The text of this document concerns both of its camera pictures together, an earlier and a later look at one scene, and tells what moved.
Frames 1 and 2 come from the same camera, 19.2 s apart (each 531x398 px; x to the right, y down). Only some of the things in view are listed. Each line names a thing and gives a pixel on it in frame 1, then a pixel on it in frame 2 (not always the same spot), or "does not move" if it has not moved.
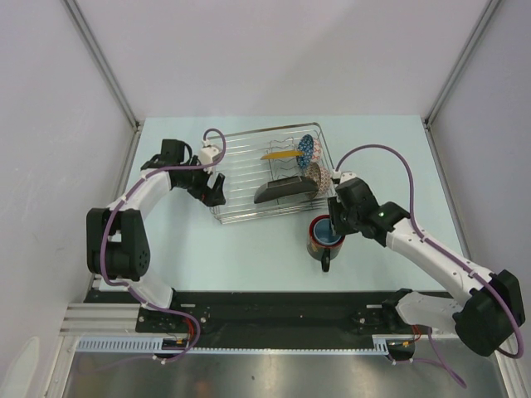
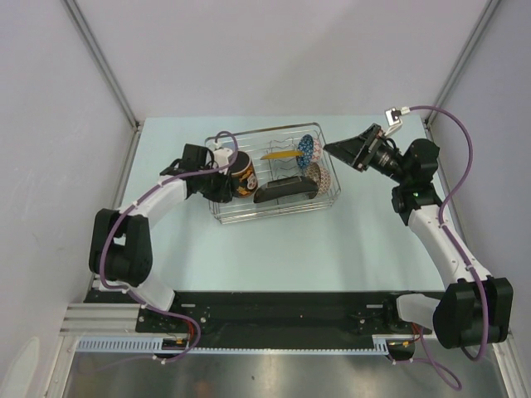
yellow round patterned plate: [282, 154] does not move
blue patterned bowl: [307, 145] does not move
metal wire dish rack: [271, 172] does not move
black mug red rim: [323, 243] -> [243, 176]
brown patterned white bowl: [314, 170] does not move
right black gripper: [334, 206] -> [356, 151]
